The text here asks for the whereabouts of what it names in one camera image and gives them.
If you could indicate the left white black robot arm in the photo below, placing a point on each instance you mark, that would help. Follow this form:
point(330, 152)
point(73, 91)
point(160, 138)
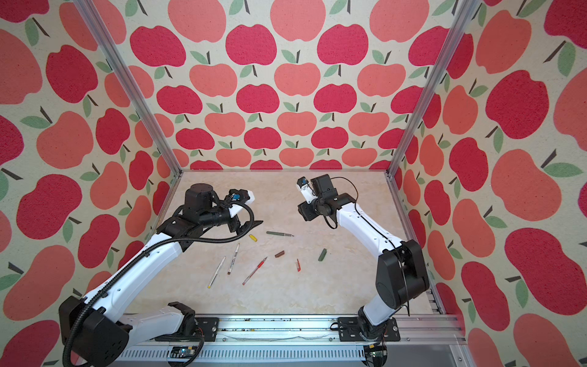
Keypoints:
point(96, 328)

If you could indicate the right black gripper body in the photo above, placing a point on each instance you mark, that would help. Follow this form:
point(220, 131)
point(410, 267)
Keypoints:
point(309, 210)

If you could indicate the green pen cap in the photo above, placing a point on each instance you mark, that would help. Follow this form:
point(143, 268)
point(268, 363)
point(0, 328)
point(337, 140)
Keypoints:
point(322, 255)

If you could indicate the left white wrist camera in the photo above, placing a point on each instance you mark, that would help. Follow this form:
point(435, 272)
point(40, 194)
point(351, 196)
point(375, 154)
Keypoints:
point(241, 196)

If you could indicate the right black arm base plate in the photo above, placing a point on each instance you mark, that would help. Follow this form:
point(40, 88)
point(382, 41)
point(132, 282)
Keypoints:
point(349, 330)

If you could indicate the aluminium frame post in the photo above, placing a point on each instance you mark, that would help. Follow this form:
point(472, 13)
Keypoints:
point(99, 30)
point(461, 21)

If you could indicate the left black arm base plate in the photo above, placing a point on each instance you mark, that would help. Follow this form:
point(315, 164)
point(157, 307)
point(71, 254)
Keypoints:
point(206, 329)

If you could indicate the left aluminium frame post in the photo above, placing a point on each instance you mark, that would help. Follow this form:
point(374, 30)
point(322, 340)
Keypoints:
point(99, 30)

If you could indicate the white slotted cable duct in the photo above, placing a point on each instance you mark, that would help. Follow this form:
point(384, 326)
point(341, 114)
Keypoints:
point(225, 353)

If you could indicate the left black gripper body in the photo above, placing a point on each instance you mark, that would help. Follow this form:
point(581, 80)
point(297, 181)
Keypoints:
point(219, 217)

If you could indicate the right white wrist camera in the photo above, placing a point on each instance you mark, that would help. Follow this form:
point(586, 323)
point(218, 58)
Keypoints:
point(316, 188)

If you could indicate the red gel pen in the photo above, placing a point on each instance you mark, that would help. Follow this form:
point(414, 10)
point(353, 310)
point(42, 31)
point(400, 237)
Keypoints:
point(259, 265)

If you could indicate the green fountain pen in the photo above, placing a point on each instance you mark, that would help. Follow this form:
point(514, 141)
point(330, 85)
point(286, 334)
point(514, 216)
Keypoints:
point(283, 234)

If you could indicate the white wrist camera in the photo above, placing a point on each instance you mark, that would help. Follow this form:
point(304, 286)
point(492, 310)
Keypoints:
point(316, 188)
point(241, 196)

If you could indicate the white patterned pen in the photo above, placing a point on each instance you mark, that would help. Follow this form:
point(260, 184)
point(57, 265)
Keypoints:
point(233, 260)

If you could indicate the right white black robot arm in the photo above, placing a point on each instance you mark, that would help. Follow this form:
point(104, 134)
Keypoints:
point(401, 273)

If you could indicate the aluminium front frame rail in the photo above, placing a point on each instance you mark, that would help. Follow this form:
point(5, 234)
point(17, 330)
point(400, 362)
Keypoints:
point(316, 329)

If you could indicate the right aluminium frame post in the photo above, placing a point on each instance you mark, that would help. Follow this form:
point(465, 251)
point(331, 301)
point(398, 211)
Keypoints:
point(461, 21)

